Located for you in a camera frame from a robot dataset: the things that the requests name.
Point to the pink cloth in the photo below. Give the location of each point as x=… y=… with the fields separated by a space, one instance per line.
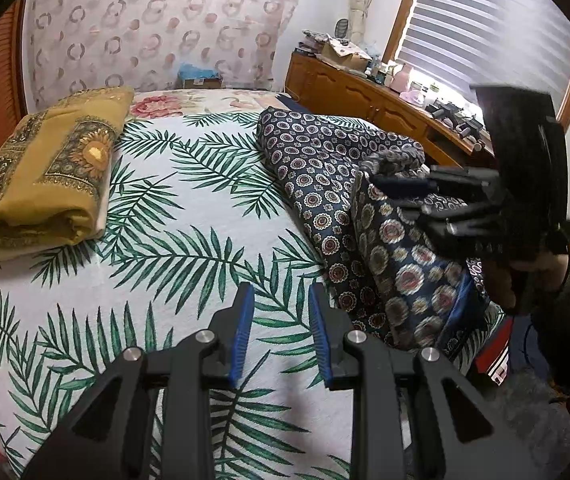
x=412 y=96

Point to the navy blanket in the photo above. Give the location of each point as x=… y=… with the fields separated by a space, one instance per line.
x=292 y=104

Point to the wooden cabinet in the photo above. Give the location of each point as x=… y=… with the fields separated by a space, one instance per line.
x=345 y=95

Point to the pink bottle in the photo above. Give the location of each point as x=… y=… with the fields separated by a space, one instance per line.
x=401 y=77

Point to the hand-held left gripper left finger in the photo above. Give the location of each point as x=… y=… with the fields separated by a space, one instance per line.
x=242 y=330

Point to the person's right hand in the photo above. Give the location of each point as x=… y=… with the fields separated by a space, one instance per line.
x=545 y=272

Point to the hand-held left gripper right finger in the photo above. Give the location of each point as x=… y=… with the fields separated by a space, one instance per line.
x=321 y=335

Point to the mustard patterned cloth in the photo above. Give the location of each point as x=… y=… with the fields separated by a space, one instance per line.
x=40 y=175

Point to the white palm leaf cloth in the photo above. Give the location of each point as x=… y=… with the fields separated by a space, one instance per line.
x=190 y=200

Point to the open cardboard box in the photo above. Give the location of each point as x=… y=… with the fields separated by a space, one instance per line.
x=345 y=55

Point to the circle patterned curtain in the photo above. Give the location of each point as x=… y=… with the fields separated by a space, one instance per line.
x=140 y=20

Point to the small grey fan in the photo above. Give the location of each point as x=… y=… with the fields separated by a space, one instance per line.
x=343 y=28

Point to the dark metal gadget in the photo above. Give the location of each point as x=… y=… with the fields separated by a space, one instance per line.
x=445 y=111

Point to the red cloth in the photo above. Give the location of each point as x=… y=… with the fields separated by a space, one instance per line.
x=495 y=355

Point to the beige curtain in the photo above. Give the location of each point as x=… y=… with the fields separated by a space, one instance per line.
x=362 y=5

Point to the floral blanket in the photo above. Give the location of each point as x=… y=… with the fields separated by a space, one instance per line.
x=155 y=105

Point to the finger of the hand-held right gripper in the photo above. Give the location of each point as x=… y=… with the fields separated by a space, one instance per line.
x=465 y=235
x=415 y=182

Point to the striped window blind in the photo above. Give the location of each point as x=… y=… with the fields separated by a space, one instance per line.
x=475 y=20

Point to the blue topped box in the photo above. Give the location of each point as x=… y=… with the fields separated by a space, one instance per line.
x=197 y=72

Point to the navy circle patterned garment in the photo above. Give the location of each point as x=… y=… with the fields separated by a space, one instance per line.
x=315 y=160

